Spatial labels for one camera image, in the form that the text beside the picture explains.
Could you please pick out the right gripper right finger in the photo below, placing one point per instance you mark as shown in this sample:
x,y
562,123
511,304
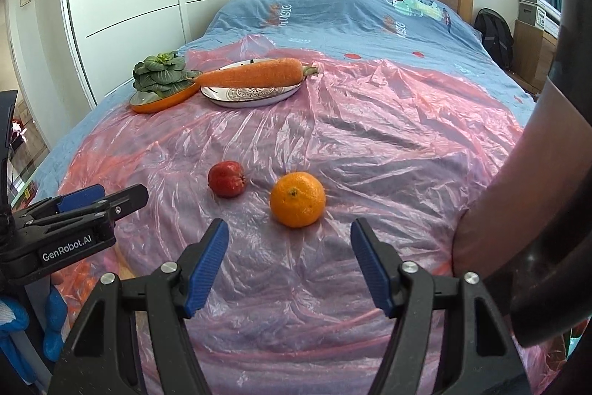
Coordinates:
x,y
478,355

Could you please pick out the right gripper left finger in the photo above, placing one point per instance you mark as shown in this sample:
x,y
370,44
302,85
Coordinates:
x,y
101,353

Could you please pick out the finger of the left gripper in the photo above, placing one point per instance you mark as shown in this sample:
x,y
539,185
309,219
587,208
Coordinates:
x,y
117,205
63,203

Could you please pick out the red apple back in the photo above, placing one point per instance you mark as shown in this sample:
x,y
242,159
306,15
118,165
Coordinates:
x,y
227,179

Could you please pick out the mandarin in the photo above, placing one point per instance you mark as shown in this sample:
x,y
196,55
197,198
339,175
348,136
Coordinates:
x,y
297,200

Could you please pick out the left gloved hand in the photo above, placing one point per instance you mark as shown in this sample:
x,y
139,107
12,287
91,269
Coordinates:
x,y
33,330

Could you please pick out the orange shallow dish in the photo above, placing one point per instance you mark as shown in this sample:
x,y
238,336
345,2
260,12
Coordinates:
x,y
150,102

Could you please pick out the electric kettle steel black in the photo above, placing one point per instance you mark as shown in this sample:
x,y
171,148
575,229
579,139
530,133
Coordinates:
x,y
528,235

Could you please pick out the green bok choy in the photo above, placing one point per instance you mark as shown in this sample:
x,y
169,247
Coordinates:
x,y
163,74

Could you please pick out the pink plastic sheet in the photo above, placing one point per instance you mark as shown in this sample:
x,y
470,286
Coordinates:
x,y
408,148

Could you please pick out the large plush carrot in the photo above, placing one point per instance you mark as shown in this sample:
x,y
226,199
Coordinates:
x,y
281,72

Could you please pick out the wooden drawer cabinet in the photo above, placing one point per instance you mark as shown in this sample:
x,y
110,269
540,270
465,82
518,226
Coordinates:
x,y
534,52

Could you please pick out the black backpack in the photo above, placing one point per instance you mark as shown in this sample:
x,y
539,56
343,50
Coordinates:
x,y
496,37

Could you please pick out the white printer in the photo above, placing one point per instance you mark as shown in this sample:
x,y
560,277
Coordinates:
x,y
540,14

